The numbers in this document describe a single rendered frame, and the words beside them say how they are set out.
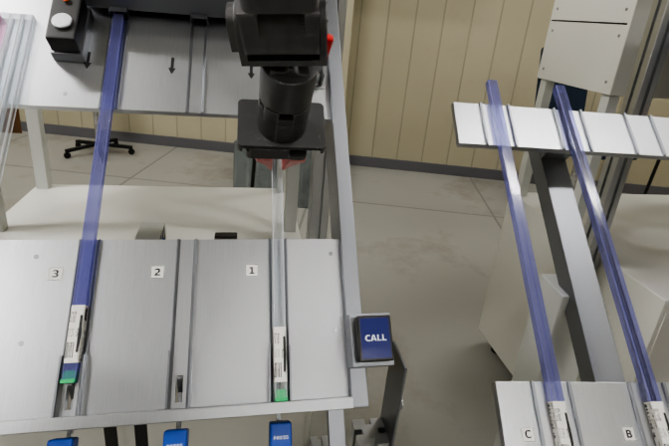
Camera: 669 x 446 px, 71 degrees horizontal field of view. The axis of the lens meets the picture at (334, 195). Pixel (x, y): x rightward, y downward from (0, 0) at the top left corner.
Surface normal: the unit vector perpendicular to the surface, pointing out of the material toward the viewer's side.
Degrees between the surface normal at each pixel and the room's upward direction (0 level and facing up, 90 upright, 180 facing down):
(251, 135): 42
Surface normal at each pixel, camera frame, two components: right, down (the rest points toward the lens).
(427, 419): 0.08, -0.93
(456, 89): -0.07, 0.35
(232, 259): 0.18, -0.37
